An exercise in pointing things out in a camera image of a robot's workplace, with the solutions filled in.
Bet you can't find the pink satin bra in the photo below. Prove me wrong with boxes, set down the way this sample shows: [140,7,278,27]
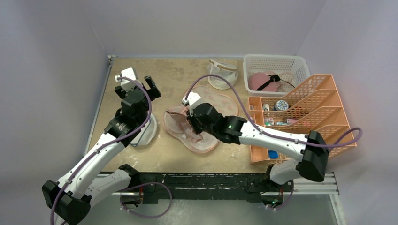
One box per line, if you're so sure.
[164,105,203,143]

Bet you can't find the floral mesh laundry bag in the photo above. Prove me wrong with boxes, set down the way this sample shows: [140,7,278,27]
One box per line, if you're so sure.
[163,86,239,154]

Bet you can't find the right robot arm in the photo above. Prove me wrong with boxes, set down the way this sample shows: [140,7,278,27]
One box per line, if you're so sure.
[187,103,329,191]

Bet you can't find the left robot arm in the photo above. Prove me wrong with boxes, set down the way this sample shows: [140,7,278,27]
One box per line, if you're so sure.
[42,75,161,225]

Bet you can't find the white round mesh bag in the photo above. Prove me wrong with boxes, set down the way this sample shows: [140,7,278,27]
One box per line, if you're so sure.
[130,114,158,147]

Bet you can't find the pink bra in basket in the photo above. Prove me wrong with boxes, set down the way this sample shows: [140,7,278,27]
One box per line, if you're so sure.
[248,71,281,92]

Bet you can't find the small white bottle in organizer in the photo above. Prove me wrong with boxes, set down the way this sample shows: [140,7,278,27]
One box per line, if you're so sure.
[262,104,270,111]

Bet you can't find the blue item in organizer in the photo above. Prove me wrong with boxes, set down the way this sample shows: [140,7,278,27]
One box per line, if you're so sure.
[268,150,279,159]

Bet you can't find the white plastic basket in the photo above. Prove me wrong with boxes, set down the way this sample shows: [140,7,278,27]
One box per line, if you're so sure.
[243,54,311,97]

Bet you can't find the orange plastic desk organizer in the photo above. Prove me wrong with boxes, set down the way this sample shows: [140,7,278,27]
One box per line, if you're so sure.
[247,74,357,166]

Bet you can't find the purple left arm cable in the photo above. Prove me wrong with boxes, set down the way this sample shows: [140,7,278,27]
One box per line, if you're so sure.
[49,76,173,225]

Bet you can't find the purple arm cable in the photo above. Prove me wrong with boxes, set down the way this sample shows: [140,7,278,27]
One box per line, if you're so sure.
[49,76,173,225]
[184,74,363,212]

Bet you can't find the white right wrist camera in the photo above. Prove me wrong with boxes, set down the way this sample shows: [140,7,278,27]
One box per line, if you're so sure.
[182,92,203,115]

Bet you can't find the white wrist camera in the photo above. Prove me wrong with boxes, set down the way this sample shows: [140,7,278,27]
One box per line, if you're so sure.
[115,68,138,91]
[182,92,203,115]

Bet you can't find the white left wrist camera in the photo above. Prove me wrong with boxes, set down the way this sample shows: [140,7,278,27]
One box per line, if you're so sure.
[115,68,138,91]

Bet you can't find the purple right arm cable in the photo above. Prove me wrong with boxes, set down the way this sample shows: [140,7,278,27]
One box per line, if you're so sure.
[184,74,363,212]

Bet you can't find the white mesh drawstring bag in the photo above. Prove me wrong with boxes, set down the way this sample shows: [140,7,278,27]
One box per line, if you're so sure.
[207,59,238,90]

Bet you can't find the metal corner bracket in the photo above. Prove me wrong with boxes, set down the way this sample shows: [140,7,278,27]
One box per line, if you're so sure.
[108,55,118,67]

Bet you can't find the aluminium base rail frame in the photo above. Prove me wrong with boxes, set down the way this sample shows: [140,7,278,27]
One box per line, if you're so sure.
[54,172,347,225]

